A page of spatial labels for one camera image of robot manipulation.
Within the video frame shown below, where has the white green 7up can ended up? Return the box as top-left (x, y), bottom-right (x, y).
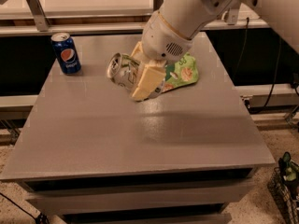
top-left (107, 53), bottom-right (164, 94)

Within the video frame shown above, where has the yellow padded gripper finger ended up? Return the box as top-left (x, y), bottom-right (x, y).
top-left (131, 41), bottom-right (147, 63)
top-left (130, 64), bottom-right (166, 102)

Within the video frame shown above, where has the metal bracket left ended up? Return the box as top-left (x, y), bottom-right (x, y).
top-left (26, 0), bottom-right (49, 32)

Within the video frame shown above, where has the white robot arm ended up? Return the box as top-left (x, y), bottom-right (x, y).
top-left (131, 0), bottom-right (299, 101)

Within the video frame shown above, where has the black wire basket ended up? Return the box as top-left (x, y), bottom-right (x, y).
top-left (267, 151), bottom-right (299, 224)

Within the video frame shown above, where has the black hanging cable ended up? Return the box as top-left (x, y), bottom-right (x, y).
top-left (236, 16), bottom-right (299, 115)

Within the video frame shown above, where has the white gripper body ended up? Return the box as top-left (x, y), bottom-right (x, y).
top-left (141, 11), bottom-right (192, 62)

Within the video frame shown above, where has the black cable on floor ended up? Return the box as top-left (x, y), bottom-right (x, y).
top-left (0, 191), bottom-right (50, 224)

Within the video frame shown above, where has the metal bracket right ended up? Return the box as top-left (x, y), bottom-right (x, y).
top-left (224, 1), bottom-right (241, 25)

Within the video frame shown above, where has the green snack bag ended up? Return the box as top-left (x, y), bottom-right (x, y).
top-left (163, 52), bottom-right (199, 92)

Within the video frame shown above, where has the grey drawer cabinet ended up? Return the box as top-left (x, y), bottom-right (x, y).
top-left (1, 35), bottom-right (274, 224)

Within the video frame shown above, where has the blue Pepsi can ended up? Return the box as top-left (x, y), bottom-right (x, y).
top-left (51, 33), bottom-right (81, 75)

